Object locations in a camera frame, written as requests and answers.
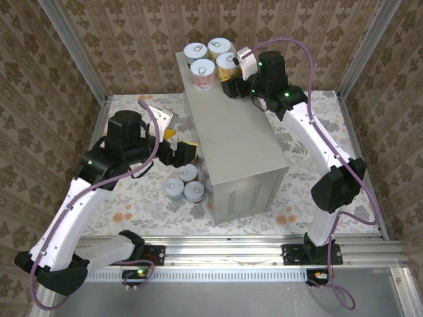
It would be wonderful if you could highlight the pink labelled food can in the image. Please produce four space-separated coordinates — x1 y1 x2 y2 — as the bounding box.
183 181 206 205
190 58 216 92

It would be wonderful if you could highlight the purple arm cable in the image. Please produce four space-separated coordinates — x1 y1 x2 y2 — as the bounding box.
244 36 381 265
29 100 163 311

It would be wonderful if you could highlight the small black controller board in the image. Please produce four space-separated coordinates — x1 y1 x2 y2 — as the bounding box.
121 267 149 282
306 269 333 285

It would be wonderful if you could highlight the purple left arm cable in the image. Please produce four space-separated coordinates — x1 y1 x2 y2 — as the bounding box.
29 100 163 311

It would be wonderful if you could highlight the grey metal box counter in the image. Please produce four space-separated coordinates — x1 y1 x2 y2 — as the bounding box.
174 42 290 225

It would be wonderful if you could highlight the perforated cable tray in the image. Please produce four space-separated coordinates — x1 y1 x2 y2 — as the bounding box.
58 269 313 283

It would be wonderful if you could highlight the aluminium frame post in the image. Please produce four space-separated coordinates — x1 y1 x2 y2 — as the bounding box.
338 0 403 96
38 0 108 103

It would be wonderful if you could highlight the yellow labelled food can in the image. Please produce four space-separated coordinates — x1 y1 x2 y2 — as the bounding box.
216 52 242 82
207 37 231 60

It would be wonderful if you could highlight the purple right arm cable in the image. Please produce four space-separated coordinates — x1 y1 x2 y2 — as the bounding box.
244 36 381 265

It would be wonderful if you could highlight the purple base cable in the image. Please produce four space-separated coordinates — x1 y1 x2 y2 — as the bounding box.
122 259 155 292
309 264 357 312

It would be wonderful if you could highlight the aluminium table side rail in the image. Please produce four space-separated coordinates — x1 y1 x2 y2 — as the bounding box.
336 91 391 238

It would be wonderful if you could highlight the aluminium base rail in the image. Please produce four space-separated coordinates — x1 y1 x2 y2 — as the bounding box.
75 234 409 270

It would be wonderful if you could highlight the grey metal panel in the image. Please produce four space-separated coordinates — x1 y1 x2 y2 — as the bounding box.
31 266 423 317

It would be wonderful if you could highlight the floral tablecloth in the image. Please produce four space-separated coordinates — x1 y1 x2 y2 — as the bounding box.
71 90 381 237

